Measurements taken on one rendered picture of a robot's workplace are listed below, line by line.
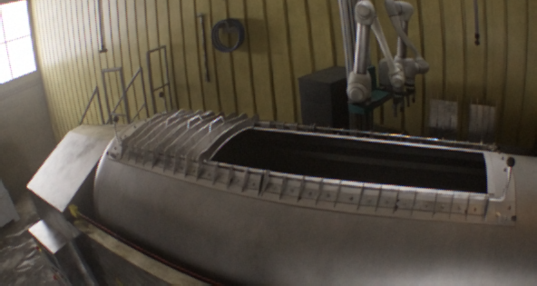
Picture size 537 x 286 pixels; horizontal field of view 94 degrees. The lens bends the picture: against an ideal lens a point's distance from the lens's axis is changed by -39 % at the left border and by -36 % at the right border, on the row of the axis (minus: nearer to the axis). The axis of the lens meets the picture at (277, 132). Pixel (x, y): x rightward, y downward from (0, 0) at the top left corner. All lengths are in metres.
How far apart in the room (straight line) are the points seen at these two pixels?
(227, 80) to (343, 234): 3.33
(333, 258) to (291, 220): 0.26
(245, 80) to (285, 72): 0.52
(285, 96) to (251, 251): 2.81
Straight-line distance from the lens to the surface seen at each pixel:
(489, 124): 3.73
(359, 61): 2.56
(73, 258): 2.96
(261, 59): 4.23
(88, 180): 2.72
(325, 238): 1.51
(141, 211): 2.08
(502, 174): 1.67
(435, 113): 3.73
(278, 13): 4.04
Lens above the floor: 3.44
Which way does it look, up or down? 22 degrees down
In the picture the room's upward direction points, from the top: 6 degrees counter-clockwise
